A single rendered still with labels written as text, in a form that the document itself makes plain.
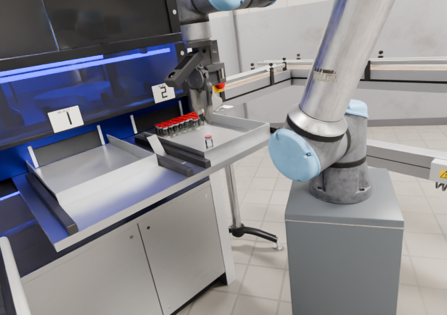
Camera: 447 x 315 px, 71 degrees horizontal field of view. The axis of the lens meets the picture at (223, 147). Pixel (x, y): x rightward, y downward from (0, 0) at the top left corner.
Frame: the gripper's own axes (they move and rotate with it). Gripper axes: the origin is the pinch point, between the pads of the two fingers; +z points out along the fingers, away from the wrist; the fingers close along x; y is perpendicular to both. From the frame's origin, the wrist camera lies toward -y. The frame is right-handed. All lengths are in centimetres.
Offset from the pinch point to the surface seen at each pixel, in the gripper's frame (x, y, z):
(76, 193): 5.6, -35.6, 8.7
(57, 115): 31.5, -28.8, -4.9
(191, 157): -2.3, -7.7, 8.5
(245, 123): 4.2, 19.9, 8.3
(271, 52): 161, 220, 11
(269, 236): 32, 56, 90
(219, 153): -5.9, -0.9, 9.1
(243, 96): 42, 57, 11
